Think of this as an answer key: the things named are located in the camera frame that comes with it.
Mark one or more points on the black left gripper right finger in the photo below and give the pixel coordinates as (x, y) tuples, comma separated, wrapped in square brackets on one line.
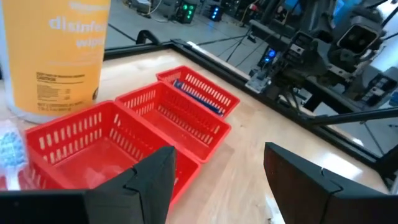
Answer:
[(311, 199)]

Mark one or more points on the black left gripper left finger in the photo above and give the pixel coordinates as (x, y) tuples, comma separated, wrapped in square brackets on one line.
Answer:
[(140, 199)]

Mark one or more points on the bagged blue bristle toothbrush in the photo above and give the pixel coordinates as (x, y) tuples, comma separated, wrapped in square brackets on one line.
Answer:
[(11, 149)]

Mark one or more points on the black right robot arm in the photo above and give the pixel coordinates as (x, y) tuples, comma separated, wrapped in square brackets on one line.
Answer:
[(311, 65)]

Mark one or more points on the device with blue lights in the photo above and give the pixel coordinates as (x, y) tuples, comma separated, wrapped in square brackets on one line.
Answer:
[(215, 13)]

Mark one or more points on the yellow disinfecting wipes canister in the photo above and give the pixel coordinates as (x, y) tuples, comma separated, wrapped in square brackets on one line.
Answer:
[(56, 62)]

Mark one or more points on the black table clamp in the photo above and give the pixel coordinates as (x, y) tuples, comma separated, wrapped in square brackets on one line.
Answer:
[(146, 32)]

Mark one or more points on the device with green lights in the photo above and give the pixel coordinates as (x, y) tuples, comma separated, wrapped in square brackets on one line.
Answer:
[(186, 12)]

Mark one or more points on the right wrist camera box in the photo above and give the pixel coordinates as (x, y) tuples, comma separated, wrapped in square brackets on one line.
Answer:
[(357, 39)]

